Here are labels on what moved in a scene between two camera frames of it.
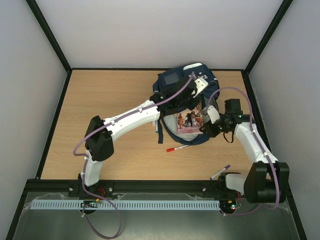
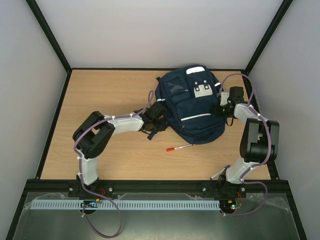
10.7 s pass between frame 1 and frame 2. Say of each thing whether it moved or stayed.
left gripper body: moved
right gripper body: moved
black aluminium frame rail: stayed
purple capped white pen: stayed
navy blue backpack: moved
